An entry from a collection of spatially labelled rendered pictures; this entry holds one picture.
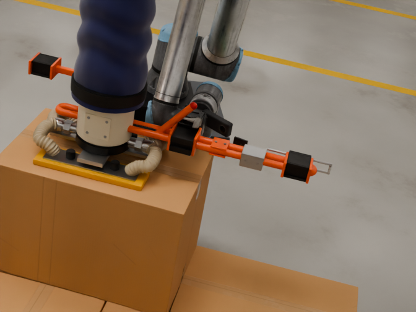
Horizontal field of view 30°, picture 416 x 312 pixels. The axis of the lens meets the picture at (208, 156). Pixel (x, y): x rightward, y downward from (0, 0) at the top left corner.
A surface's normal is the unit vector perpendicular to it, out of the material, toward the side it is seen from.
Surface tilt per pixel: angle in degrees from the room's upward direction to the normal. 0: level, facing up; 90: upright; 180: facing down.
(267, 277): 0
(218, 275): 0
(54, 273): 90
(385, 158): 0
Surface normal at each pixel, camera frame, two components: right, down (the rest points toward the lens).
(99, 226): -0.23, 0.46
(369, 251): 0.16, -0.85
